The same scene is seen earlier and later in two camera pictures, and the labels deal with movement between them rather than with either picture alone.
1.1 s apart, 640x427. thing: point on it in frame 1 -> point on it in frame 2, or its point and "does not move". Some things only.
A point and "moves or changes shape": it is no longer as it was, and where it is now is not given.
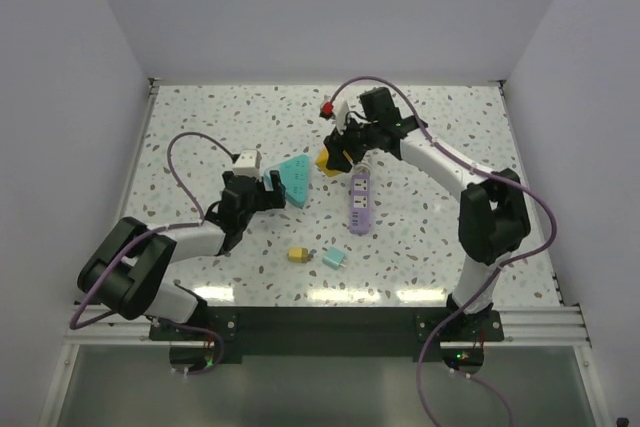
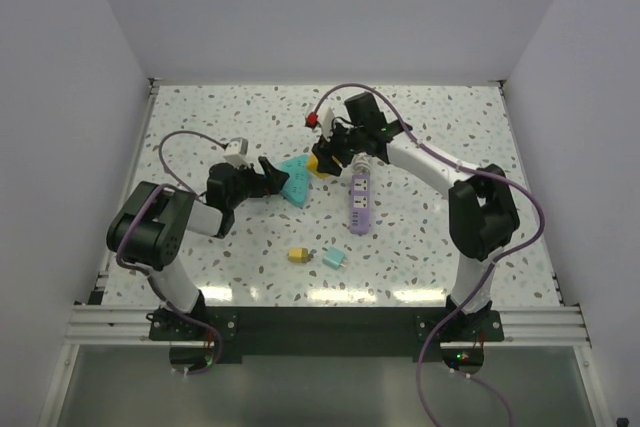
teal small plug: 333,258 does not move
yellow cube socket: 321,162 moves or changes shape
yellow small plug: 299,255 does not move
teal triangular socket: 294,174 does not move
